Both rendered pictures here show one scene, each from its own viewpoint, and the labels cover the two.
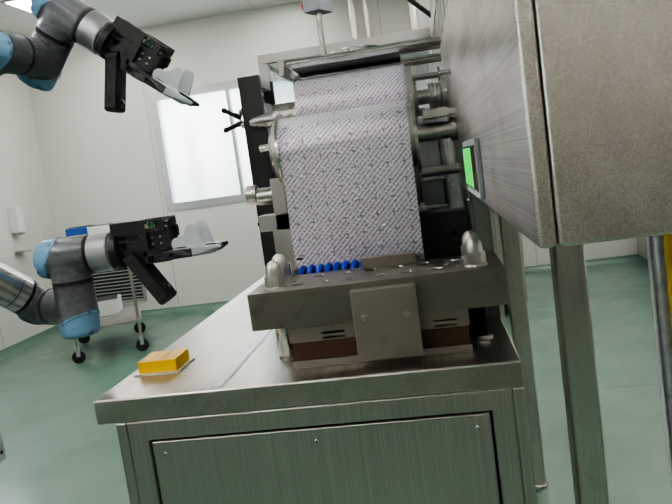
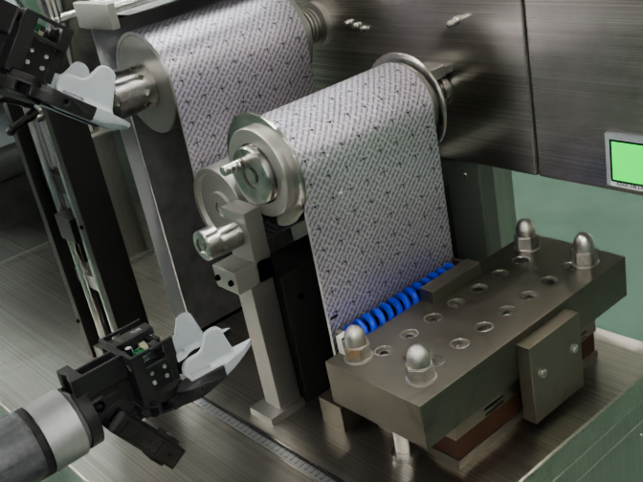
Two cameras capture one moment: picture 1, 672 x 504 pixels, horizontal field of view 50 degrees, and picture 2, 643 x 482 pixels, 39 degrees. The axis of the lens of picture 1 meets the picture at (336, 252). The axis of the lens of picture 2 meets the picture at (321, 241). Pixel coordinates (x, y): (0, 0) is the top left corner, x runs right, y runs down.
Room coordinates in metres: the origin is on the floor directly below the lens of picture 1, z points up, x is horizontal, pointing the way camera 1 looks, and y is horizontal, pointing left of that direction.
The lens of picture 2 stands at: (0.59, 0.76, 1.62)
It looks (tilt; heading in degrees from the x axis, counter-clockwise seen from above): 25 degrees down; 316
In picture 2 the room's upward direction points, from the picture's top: 12 degrees counter-clockwise
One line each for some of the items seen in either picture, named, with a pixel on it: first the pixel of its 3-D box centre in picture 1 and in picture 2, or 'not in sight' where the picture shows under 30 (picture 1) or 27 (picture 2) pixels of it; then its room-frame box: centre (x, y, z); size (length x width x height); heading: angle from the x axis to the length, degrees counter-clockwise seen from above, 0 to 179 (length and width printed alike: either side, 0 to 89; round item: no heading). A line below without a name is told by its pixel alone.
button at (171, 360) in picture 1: (164, 361); not in sight; (1.24, 0.33, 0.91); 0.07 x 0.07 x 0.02; 82
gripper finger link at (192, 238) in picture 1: (194, 239); (216, 348); (1.31, 0.25, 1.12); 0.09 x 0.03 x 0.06; 73
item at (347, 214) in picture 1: (353, 219); (385, 241); (1.29, -0.04, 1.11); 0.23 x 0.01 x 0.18; 82
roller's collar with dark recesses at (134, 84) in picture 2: (289, 117); (127, 92); (1.62, 0.06, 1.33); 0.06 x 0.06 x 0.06; 82
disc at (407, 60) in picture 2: (416, 134); (405, 104); (1.33, -0.18, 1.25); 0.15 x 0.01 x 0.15; 172
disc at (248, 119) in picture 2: (284, 152); (265, 169); (1.37, 0.07, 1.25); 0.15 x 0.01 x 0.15; 172
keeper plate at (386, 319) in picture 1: (386, 322); (552, 365); (1.07, -0.06, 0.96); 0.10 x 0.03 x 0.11; 82
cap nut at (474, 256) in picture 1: (473, 250); (584, 247); (1.10, -0.21, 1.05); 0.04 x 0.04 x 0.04
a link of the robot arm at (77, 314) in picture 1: (72, 307); not in sight; (1.38, 0.52, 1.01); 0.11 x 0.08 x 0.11; 50
